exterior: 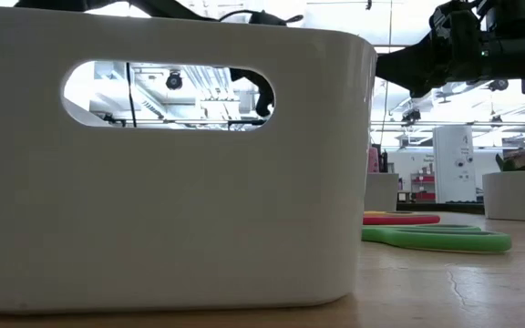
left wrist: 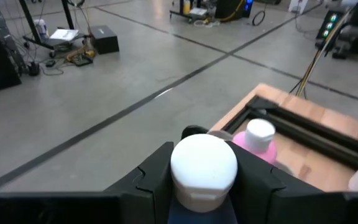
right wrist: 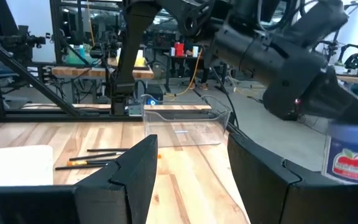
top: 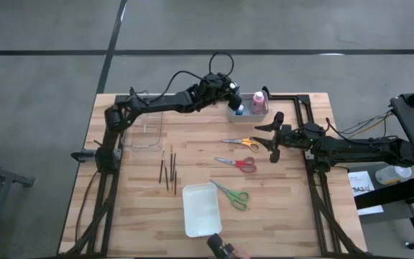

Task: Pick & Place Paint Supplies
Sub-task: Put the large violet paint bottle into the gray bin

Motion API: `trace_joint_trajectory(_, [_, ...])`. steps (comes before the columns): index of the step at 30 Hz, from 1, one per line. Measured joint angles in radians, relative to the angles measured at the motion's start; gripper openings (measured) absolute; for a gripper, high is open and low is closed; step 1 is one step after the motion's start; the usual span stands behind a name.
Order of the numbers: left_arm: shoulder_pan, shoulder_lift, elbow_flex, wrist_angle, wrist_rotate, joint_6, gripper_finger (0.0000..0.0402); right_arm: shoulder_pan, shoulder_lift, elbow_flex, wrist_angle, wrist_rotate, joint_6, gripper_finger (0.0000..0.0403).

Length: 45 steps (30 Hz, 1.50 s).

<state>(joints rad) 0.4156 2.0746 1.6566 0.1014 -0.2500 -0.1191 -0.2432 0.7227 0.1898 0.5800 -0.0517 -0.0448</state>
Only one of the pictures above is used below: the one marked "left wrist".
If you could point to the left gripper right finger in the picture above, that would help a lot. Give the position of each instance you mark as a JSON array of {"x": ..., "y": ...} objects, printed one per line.
[{"x": 253, "y": 186}]

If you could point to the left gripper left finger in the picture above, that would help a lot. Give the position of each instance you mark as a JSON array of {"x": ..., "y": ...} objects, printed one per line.
[{"x": 148, "y": 193}]

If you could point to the pink paint bottle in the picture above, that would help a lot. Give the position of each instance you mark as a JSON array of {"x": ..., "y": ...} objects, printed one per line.
[{"x": 256, "y": 140}]

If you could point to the large blue paint bottle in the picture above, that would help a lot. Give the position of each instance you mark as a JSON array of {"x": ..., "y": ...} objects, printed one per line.
[{"x": 204, "y": 171}]

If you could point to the black box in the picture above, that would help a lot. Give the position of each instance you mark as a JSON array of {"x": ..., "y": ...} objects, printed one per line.
[{"x": 104, "y": 39}]

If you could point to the black stand green lights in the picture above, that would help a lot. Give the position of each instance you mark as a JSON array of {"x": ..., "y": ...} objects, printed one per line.
[{"x": 328, "y": 25}]

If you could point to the white paper sheet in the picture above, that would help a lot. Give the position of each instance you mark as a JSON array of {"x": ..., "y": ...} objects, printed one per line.
[{"x": 64, "y": 34}]

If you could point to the black computer tower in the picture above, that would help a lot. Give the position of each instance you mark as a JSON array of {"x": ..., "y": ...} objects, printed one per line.
[{"x": 228, "y": 7}]

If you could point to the yellow bottle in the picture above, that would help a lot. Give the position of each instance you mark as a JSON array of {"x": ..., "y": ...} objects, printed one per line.
[{"x": 187, "y": 6}]

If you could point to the black rolling stand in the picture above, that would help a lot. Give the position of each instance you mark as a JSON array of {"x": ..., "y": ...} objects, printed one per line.
[{"x": 67, "y": 15}]

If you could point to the white spray bottle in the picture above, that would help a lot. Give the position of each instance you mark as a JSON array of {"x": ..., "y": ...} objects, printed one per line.
[{"x": 40, "y": 28}]

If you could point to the black metal rig frame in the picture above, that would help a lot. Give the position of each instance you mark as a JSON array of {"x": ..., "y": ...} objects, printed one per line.
[{"x": 315, "y": 130}]

